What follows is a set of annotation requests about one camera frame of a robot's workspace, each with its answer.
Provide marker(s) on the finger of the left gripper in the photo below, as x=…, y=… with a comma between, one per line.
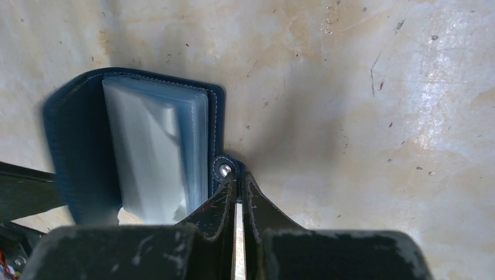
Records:
x=26, y=192

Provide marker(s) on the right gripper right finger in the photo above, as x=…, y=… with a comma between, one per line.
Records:
x=259, y=214

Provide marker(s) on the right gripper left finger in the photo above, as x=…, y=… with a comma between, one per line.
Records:
x=211, y=252

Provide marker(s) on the dark blue card holder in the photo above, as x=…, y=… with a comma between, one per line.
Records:
x=133, y=140

